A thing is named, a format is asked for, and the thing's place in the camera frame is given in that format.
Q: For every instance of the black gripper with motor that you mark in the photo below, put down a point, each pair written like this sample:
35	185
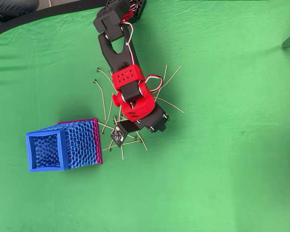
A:
156	120

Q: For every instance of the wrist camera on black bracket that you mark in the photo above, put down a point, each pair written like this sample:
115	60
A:
118	135

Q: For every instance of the green table cloth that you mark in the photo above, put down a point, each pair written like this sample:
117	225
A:
207	169

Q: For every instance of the person's leg in jeans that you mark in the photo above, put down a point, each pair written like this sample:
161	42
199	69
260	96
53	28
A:
11	7

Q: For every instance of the blue lattice box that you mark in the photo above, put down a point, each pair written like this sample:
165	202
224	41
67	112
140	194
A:
62	149

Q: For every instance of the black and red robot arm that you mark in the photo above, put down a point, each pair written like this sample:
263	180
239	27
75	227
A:
118	55

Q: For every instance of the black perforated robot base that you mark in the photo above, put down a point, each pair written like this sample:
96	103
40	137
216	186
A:
140	12

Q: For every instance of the black table edge band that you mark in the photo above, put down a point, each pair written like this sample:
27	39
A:
50	11

